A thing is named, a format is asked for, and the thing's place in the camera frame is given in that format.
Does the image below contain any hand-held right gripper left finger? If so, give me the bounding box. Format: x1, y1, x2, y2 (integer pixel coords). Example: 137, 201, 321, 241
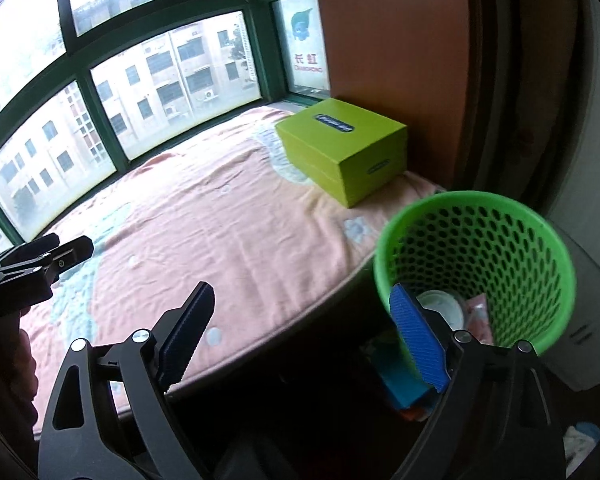
37, 281, 216, 480

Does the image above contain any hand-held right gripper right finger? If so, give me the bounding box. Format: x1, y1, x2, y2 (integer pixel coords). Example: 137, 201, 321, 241
389, 283, 566, 480

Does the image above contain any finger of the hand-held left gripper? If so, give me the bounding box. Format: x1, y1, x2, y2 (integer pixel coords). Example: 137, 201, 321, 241
39, 236, 95, 285
0, 234, 62, 267

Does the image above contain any strawberry label yogurt cup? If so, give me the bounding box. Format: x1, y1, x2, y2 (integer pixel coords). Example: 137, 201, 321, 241
417, 290, 467, 332

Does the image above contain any pink snack wrapper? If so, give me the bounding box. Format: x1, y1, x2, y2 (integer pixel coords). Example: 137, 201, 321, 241
464, 294, 493, 346

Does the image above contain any green mesh plastic basket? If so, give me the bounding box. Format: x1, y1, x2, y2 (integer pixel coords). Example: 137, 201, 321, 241
372, 190, 578, 356

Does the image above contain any person's left hand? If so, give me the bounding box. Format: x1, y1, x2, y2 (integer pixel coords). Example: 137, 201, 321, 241
9, 327, 40, 411

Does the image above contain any teal plastic object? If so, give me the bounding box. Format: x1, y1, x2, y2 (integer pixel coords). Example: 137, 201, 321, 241
377, 355, 433, 408

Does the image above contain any pink printed blanket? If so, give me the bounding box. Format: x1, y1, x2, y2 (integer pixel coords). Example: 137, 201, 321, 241
20, 105, 446, 411

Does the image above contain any white blue cloth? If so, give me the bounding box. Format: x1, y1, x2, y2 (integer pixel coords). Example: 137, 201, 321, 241
562, 422, 600, 478

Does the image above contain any grey apartment building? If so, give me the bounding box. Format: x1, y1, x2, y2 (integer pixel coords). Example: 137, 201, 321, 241
0, 10, 261, 241

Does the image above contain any lime green cardboard box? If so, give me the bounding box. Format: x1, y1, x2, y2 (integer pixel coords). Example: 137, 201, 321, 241
275, 99, 409, 209

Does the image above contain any white appliance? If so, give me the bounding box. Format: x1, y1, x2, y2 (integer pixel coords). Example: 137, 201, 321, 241
545, 0, 600, 391

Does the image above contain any brown wooden cabinet panel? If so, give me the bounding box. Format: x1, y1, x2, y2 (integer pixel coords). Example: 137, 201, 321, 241
312, 0, 471, 193

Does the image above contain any white outdoor air conditioner unit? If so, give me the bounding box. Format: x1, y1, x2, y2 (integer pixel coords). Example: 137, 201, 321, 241
272, 0, 329, 93

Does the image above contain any green window frame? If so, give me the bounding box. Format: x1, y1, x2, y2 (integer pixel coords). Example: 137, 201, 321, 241
0, 0, 331, 251

